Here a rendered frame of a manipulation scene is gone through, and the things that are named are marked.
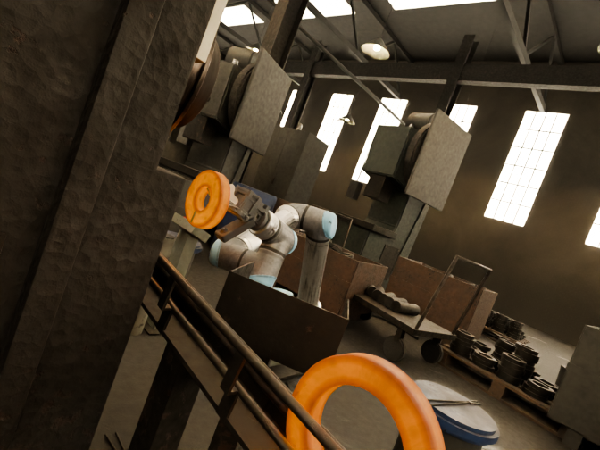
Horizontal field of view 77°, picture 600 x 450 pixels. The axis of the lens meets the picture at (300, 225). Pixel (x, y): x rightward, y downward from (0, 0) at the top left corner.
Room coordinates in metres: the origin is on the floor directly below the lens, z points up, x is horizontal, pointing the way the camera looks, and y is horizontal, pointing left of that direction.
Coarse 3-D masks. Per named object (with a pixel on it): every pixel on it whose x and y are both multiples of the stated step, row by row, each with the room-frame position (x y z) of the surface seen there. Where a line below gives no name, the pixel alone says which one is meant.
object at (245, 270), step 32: (224, 288) 0.77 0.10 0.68; (256, 288) 0.77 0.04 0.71; (224, 320) 0.77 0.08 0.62; (256, 320) 0.76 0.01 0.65; (288, 320) 0.76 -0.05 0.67; (320, 320) 0.75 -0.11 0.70; (256, 352) 0.76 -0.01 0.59; (288, 352) 0.75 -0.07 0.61; (320, 352) 0.75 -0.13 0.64; (224, 448) 0.83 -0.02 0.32
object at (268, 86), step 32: (224, 64) 4.53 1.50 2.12; (256, 64) 4.39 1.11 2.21; (224, 96) 4.50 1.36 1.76; (256, 96) 4.57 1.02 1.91; (192, 128) 4.64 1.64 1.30; (224, 128) 4.71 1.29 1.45; (256, 128) 4.79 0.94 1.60; (160, 160) 4.61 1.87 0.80; (192, 160) 5.06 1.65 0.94; (224, 160) 4.91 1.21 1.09
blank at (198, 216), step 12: (204, 180) 1.01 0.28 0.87; (216, 180) 0.97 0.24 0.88; (228, 180) 0.99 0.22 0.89; (192, 192) 1.03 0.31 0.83; (204, 192) 1.03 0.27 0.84; (216, 192) 0.96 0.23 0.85; (228, 192) 0.97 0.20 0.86; (192, 204) 1.02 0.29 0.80; (216, 204) 0.95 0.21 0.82; (228, 204) 0.97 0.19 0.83; (192, 216) 1.01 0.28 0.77; (204, 216) 0.97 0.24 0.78; (216, 216) 0.96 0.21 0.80; (204, 228) 0.99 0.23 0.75
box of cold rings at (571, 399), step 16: (592, 336) 2.63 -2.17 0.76; (576, 352) 2.66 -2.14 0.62; (592, 352) 2.60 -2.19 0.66; (576, 368) 2.63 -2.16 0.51; (592, 368) 2.58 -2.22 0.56; (560, 384) 2.68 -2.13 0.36; (576, 384) 2.61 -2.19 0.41; (592, 384) 2.56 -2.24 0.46; (560, 400) 2.64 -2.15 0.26; (576, 400) 2.59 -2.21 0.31; (592, 400) 2.54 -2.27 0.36; (560, 416) 2.62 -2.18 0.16; (576, 416) 2.57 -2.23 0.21; (592, 416) 2.51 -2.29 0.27; (576, 432) 2.55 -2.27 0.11; (592, 432) 2.49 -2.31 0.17; (576, 448) 2.53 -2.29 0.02
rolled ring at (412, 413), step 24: (336, 360) 0.44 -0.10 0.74; (360, 360) 0.42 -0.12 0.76; (384, 360) 0.43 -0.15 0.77; (312, 384) 0.45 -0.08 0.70; (336, 384) 0.43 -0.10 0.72; (360, 384) 0.41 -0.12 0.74; (384, 384) 0.40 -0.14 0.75; (408, 384) 0.39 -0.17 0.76; (288, 408) 0.46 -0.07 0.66; (312, 408) 0.44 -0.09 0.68; (408, 408) 0.38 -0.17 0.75; (288, 432) 0.45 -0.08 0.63; (408, 432) 0.37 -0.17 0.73; (432, 432) 0.36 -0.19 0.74
